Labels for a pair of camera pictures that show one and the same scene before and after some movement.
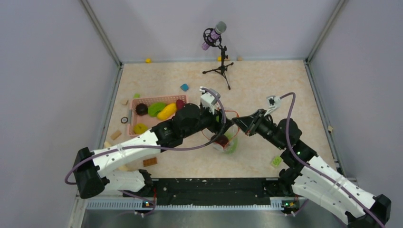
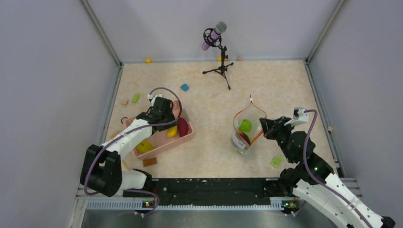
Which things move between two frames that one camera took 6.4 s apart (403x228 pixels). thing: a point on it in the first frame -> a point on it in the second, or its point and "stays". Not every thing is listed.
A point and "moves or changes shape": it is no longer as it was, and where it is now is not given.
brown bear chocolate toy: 221,140 -> 244,136
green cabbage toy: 233,142 -> 249,135
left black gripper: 219,127 -> 171,117
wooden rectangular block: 116,135 stays
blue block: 184,87 stays
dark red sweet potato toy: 179,104 moves or changes shape
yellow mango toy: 167,111 moves or changes shape
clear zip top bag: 231,133 -> 247,127
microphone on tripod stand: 212,36 stays
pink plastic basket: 150,122 moves or changes shape
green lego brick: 276,160 stays
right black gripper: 250,124 -> 270,127
